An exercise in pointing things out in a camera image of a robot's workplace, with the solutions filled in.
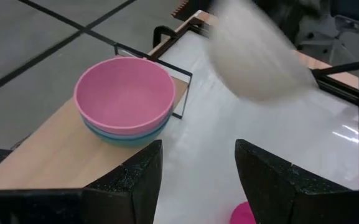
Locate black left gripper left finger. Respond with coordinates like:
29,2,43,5
82,139,164,224

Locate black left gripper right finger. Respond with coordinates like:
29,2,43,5
234,139,353,224

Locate red plastic bowl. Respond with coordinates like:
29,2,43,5
228,201,257,224

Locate cream plastic bowl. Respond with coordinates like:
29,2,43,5
208,0,319,103

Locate light blue plastic bowl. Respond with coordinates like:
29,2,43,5
81,114,171,141

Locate pink plastic bowl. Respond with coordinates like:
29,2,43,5
73,56,177,136

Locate light wooden shelf board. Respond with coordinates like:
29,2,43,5
0,76,189,190

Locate green plastic bowl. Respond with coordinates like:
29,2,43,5
84,119,170,149

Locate office chair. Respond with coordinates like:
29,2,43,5
297,0,359,65

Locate black clamp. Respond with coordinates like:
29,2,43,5
152,25,180,49

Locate black aluminium table rail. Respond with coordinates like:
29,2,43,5
311,57,359,190

